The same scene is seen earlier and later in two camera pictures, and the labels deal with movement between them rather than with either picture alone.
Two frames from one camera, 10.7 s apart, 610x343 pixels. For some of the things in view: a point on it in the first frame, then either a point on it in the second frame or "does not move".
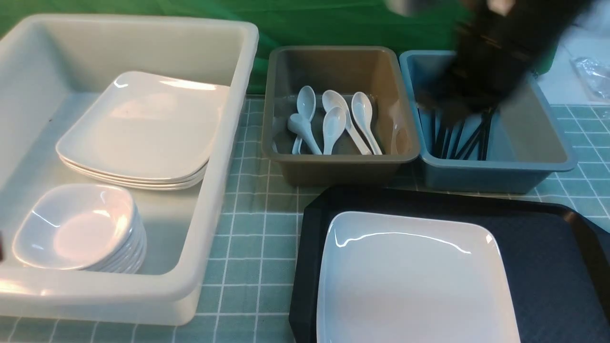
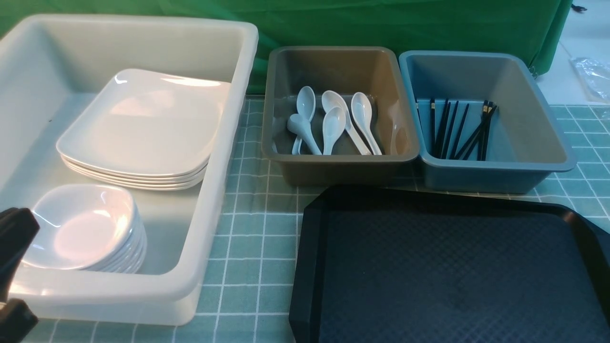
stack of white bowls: [104, 231] does not move
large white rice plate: [388, 278] → [154, 130]
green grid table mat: [249, 294] does not move
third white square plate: [167, 183] does not move
